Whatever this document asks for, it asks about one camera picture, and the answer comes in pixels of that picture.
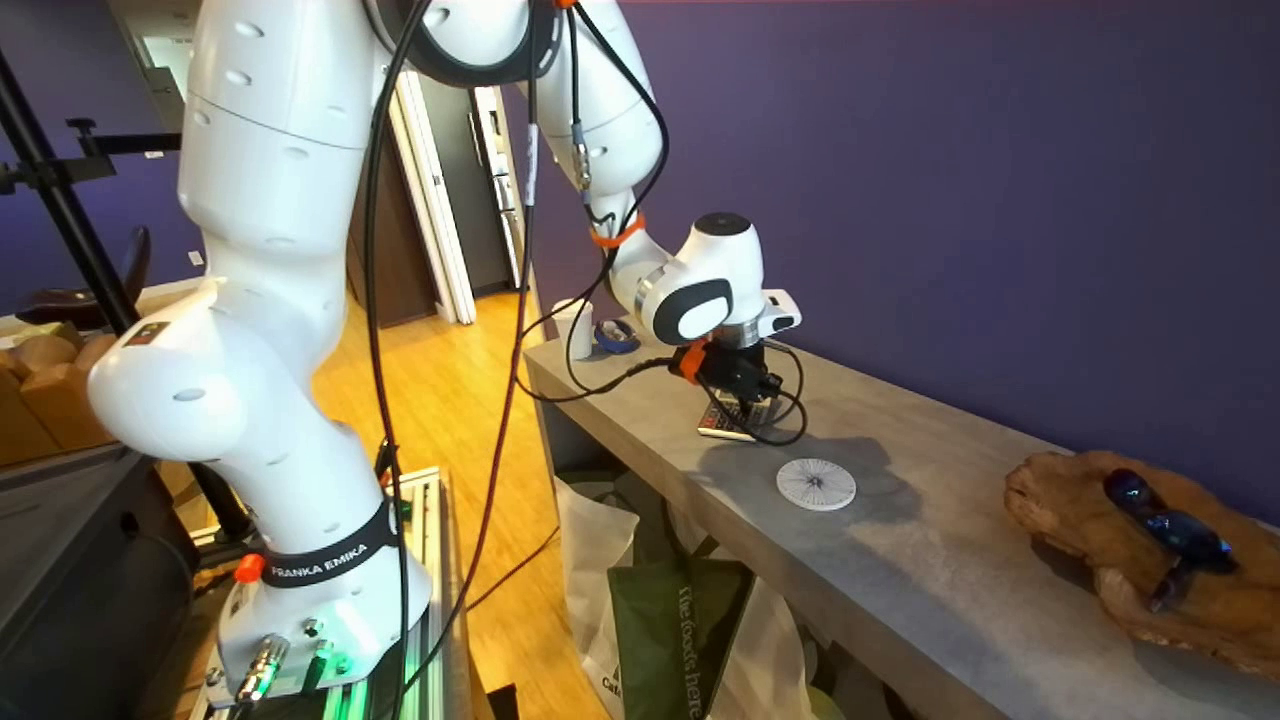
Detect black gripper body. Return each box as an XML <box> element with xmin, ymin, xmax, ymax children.
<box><xmin>697</xmin><ymin>341</ymin><xmax>787</xmax><ymax>407</ymax></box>

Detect small grey calculator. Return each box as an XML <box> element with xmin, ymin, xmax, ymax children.
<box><xmin>690</xmin><ymin>406</ymin><xmax>750</xmax><ymax>446</ymax></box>

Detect white round coaster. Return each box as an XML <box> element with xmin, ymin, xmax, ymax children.
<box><xmin>770</xmin><ymin>452</ymin><xmax>863</xmax><ymax>517</ymax></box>

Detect small blue object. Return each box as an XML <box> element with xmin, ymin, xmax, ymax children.
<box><xmin>583</xmin><ymin>316</ymin><xmax>644</xmax><ymax>363</ymax></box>

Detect white plastic bag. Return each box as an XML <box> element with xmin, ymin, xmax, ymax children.
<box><xmin>546</xmin><ymin>474</ymin><xmax>647</xmax><ymax>705</ymax></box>

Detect green bag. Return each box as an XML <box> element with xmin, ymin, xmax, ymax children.
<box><xmin>602</xmin><ymin>554</ymin><xmax>758</xmax><ymax>720</ymax></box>

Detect white interior door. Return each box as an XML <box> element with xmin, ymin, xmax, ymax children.
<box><xmin>385</xmin><ymin>72</ymin><xmax>538</xmax><ymax>331</ymax></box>

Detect brown wooden bowl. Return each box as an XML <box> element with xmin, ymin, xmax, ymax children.
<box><xmin>1000</xmin><ymin>448</ymin><xmax>1280</xmax><ymax>690</ymax></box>

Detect dark sunglasses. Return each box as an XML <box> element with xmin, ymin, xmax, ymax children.
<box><xmin>1099</xmin><ymin>463</ymin><xmax>1243</xmax><ymax>612</ymax></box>

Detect black case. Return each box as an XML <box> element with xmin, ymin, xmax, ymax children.
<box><xmin>0</xmin><ymin>438</ymin><xmax>198</xmax><ymax>720</ymax></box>

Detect cardboard box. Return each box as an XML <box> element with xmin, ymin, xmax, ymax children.
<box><xmin>0</xmin><ymin>312</ymin><xmax>225</xmax><ymax>546</ymax></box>

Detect black tripod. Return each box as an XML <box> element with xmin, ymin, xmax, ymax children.
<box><xmin>0</xmin><ymin>47</ymin><xmax>183</xmax><ymax>354</ymax></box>

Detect orange cable connector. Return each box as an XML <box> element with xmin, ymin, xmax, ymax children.
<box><xmin>668</xmin><ymin>336</ymin><xmax>713</xmax><ymax>383</ymax></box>

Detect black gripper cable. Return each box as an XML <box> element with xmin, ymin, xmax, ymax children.
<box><xmin>507</xmin><ymin>0</ymin><xmax>812</xmax><ymax>452</ymax></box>

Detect orange strap on arm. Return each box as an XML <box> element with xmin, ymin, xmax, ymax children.
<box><xmin>586</xmin><ymin>207</ymin><xmax>651</xmax><ymax>258</ymax></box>

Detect long black arm cable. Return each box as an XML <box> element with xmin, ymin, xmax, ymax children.
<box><xmin>395</xmin><ymin>75</ymin><xmax>544</xmax><ymax>685</ymax></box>
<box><xmin>356</xmin><ymin>0</ymin><xmax>436</xmax><ymax>697</ymax></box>

